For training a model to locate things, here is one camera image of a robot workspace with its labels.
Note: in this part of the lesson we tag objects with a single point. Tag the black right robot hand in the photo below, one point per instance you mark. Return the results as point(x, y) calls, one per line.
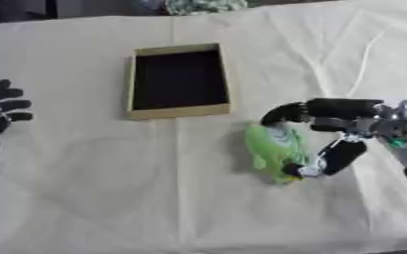
point(341, 112)

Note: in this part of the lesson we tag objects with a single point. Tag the green soft toy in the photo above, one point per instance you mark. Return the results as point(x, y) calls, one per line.
point(273, 149)

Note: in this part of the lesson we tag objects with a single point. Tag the tan cardboard box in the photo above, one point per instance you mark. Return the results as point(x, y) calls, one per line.
point(178, 81)

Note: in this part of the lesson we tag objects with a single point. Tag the green patterned bag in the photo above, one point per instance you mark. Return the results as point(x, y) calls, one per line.
point(204, 6)

